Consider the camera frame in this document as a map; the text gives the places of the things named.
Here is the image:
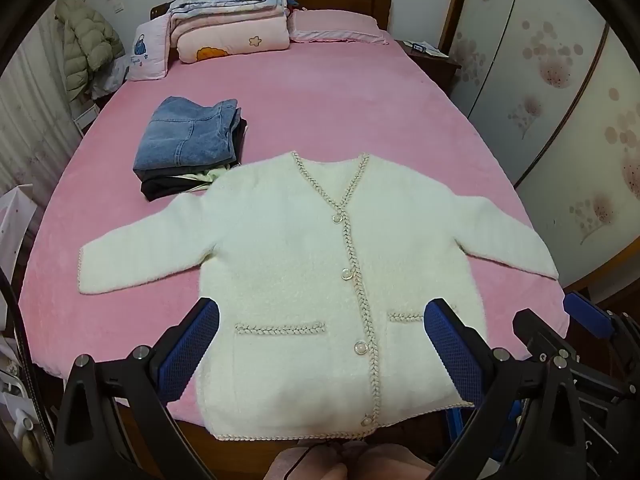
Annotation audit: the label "wooden nightstand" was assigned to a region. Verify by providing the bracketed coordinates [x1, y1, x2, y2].
[395, 39, 462, 98]

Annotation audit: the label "folded blue jeans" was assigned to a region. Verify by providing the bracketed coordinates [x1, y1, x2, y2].
[133, 96, 242, 171]

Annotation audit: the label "pink cushion with blue print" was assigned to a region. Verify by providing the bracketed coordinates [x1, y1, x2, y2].
[125, 14, 173, 82]

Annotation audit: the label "white floral curtain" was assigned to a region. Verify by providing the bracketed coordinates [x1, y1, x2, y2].
[0, 35, 83, 196]

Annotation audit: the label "white plastic bag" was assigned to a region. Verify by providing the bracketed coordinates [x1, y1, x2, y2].
[90, 55, 131, 98]

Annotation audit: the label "white paper bag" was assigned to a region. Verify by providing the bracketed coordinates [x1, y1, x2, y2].
[0, 185, 38, 281]

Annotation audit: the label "white knit cardigan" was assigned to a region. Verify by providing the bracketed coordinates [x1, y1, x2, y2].
[77, 151, 560, 442]

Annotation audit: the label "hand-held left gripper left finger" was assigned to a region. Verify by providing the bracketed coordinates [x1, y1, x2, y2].
[52, 297, 221, 480]

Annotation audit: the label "floral sliding wardrobe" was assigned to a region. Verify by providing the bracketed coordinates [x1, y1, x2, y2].
[447, 0, 640, 311]

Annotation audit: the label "folded light green garment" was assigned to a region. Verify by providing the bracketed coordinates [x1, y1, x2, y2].
[177, 165, 228, 193]

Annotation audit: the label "papers on nightstand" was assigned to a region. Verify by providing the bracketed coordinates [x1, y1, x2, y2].
[402, 40, 449, 58]

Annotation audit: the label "black cable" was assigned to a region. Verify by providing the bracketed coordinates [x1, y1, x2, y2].
[0, 270, 53, 453]

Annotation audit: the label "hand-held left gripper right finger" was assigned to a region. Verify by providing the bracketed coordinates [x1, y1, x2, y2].
[424, 298, 587, 480]

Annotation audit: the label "bed with pink sheet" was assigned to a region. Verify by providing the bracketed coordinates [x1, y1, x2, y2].
[17, 35, 571, 423]

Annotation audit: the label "person's pink fleece clothing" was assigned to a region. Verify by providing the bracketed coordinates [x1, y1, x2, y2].
[265, 441, 436, 480]

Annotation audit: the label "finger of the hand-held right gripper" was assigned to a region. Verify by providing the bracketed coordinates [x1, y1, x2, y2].
[562, 291, 621, 338]
[513, 309, 571, 361]

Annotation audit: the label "green puffer jacket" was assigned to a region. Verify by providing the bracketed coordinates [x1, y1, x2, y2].
[54, 0, 125, 103]

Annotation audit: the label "pink pillow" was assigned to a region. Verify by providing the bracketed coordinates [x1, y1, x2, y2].
[287, 8, 391, 45]

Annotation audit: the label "folded black garment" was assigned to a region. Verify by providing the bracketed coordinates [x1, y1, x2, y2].
[140, 119, 248, 203]

